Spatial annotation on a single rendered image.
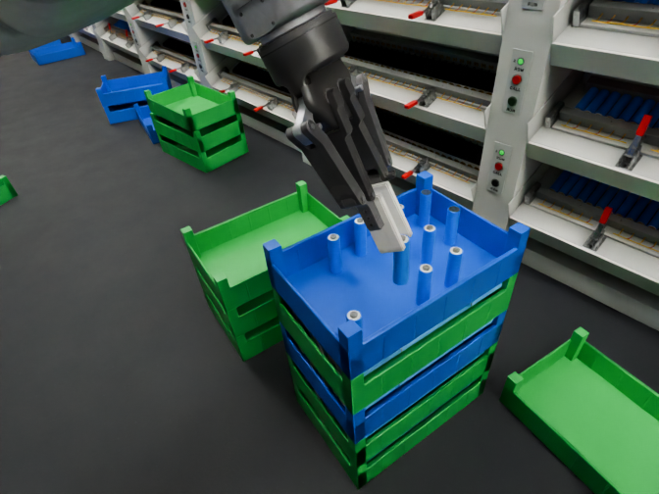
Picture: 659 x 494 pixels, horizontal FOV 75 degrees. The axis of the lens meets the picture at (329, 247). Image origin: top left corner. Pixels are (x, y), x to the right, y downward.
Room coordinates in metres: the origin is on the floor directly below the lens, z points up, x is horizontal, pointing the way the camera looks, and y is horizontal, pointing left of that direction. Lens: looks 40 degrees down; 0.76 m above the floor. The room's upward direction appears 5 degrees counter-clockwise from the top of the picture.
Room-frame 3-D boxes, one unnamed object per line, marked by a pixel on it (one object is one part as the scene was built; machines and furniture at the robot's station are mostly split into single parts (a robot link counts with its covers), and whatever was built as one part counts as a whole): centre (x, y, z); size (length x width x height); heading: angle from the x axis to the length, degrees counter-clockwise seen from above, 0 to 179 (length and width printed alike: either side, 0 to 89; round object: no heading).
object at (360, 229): (0.50, -0.05, 0.36); 0.02 x 0.02 x 0.06
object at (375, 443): (0.45, -0.09, 0.12); 0.30 x 0.20 x 0.08; 121
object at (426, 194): (0.56, -0.16, 0.36); 0.02 x 0.02 x 0.06
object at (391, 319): (0.45, -0.09, 0.36); 0.30 x 0.20 x 0.08; 121
